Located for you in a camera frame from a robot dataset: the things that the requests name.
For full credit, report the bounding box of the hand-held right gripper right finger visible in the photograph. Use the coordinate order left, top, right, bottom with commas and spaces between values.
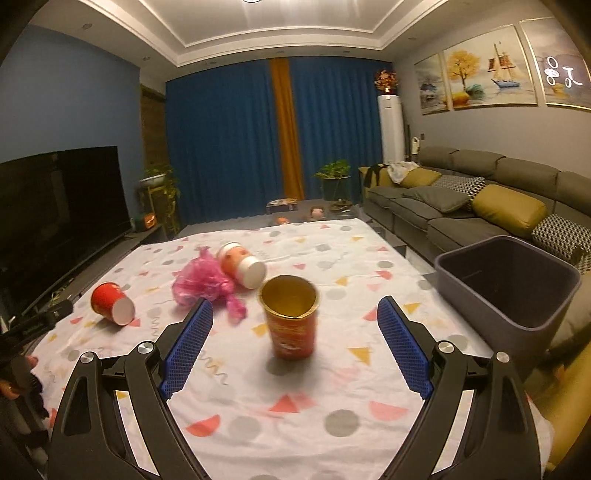
374, 295, 543, 480

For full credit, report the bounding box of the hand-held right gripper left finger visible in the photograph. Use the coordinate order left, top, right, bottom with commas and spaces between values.
46, 298, 218, 480

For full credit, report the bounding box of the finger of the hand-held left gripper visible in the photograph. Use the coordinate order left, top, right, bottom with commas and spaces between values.
0, 301, 75, 347

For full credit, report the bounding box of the pink plastic bag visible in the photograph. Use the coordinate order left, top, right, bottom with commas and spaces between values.
172, 247, 247, 321

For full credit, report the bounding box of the dark grey plastic bin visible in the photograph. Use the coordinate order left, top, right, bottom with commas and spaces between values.
434, 235, 583, 370

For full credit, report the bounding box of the red cup with gold inside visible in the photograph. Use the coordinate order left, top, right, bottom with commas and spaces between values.
257, 274, 321, 361

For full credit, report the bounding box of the person's left hand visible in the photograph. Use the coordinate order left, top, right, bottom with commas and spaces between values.
0, 355, 41, 400

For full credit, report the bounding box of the red paper cup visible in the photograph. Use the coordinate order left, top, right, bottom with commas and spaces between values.
90, 281, 136, 328

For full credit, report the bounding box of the orange cup with white base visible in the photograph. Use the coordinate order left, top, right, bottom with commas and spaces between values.
216, 241, 267, 291

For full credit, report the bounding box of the black television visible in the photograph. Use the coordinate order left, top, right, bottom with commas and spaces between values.
0, 146, 132, 315

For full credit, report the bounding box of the dark television cabinet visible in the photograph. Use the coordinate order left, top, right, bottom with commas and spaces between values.
18, 226, 171, 319

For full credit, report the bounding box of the dotted printed tablecloth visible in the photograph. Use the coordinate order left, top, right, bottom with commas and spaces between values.
28, 217, 555, 480

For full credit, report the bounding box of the gold plant stand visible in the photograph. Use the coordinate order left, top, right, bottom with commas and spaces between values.
139, 185, 181, 236

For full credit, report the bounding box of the grey cushion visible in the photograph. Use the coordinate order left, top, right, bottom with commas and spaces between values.
402, 186, 469, 213

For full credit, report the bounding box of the small yellow cushion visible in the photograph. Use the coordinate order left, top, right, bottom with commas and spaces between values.
399, 168, 441, 189

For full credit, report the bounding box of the trailing plant in white bowl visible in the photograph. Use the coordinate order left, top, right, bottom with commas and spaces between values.
139, 164, 181, 199

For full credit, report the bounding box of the small patterned cushion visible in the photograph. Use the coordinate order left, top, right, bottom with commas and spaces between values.
434, 175, 485, 201

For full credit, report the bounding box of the large yellow cushion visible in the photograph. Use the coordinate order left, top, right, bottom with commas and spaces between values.
471, 185, 548, 238

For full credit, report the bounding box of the yellow leather seat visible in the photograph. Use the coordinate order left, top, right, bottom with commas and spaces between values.
531, 355, 591, 467

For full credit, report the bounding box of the white cloth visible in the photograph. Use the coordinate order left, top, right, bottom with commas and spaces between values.
387, 161, 419, 183

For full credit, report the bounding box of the potted plant in dark pot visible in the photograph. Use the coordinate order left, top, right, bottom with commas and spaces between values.
314, 159, 352, 201

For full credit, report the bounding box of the large patterned cushion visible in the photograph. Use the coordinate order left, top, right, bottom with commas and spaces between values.
531, 215, 591, 273

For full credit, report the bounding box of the blue curtain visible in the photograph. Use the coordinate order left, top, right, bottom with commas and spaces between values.
165, 59, 284, 227
288, 56, 393, 199

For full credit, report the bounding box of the grey sofa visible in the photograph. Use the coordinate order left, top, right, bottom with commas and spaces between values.
362, 145, 591, 278

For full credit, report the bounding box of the white standing air conditioner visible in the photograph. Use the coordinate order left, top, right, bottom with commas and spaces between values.
378, 95, 407, 164

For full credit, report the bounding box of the orange curtain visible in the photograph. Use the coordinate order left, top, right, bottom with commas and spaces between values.
269, 58, 305, 199

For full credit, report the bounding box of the small landscape painting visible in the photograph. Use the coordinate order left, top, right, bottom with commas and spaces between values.
414, 53, 452, 116

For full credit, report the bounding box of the red flower arrangement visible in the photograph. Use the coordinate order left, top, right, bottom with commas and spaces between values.
373, 69, 399, 95

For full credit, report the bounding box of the tree and sailboat painting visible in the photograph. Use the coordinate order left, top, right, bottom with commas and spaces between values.
442, 24, 539, 112

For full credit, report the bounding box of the framed painting with light glare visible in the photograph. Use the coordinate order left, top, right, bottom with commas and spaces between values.
519, 16, 591, 112

